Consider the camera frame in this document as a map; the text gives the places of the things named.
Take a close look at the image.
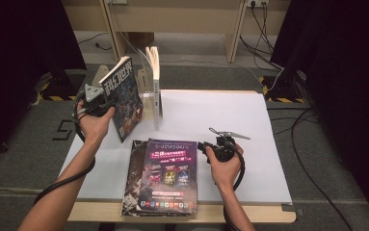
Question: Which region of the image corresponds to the white wall socket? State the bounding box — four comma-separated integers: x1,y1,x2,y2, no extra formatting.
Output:
247,0,270,8

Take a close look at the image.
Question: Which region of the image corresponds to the person's right hand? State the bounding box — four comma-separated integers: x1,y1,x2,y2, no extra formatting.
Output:
204,143,245,191

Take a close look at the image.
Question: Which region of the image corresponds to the gripper black cable hose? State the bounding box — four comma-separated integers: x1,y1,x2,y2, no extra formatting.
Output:
33,90,96,206
223,150,247,231

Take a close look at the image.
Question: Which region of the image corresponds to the long black floor cable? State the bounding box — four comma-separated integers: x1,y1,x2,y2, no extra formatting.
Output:
267,107,355,231

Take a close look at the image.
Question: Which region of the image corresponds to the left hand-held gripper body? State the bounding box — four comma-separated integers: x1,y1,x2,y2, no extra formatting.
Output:
75,84,110,117

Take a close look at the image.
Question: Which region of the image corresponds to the right gripper black cable hose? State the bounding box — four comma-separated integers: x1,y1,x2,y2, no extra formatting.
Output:
223,150,247,231

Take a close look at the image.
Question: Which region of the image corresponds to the stand base with hazard tape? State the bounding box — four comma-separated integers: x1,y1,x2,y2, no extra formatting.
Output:
258,75,315,104
32,71,87,102

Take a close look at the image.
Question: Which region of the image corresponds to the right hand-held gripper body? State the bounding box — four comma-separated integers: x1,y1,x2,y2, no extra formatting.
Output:
208,127,251,164

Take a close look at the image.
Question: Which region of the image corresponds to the white and green book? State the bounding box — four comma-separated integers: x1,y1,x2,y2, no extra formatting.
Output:
145,45,164,131

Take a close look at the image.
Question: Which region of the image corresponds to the beige wooden desk frame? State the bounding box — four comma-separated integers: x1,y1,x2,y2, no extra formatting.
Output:
61,0,291,64

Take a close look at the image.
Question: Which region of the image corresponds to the person's left hand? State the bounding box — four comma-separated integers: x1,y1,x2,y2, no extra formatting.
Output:
75,99,117,145

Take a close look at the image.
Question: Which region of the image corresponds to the brown cardboard box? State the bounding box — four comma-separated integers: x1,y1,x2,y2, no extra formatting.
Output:
127,32,155,49

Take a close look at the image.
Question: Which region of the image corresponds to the black power cable bundle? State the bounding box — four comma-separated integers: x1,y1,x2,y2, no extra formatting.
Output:
239,1,285,71

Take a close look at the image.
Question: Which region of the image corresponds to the dark blue science fiction magazine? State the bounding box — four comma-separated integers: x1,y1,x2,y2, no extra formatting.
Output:
98,56,145,143

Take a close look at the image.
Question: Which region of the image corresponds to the red-brown cover magazine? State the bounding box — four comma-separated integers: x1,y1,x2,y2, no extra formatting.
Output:
137,138,198,216

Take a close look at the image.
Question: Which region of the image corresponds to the thin black floor cable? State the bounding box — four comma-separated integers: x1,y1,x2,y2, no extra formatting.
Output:
77,32,113,52

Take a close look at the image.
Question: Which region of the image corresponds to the left gripper black cable hose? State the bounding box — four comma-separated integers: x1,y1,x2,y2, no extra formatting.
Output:
33,90,96,206

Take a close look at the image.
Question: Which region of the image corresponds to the black curtain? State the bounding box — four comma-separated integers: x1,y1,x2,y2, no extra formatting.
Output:
270,0,369,222
0,0,87,167

